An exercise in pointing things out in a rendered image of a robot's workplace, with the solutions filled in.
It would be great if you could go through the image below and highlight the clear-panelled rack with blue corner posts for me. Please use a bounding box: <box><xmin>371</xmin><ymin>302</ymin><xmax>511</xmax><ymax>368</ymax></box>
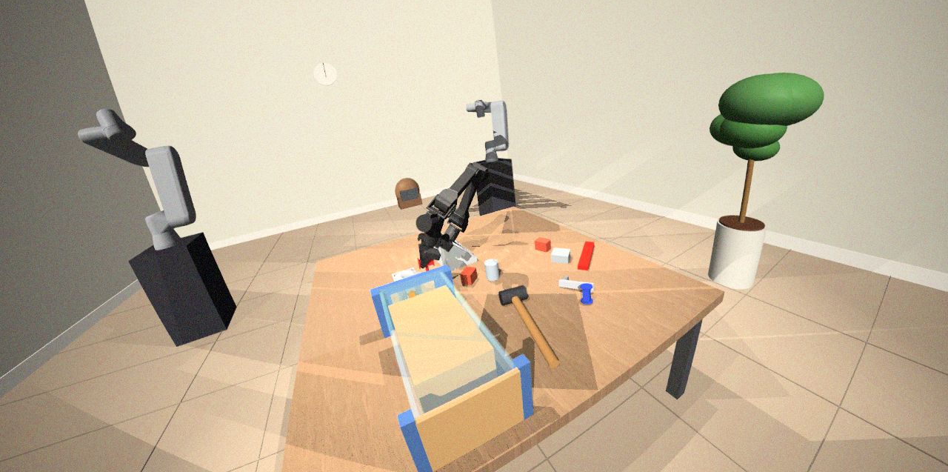
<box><xmin>370</xmin><ymin>267</ymin><xmax>533</xmax><ymax>472</ymax></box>

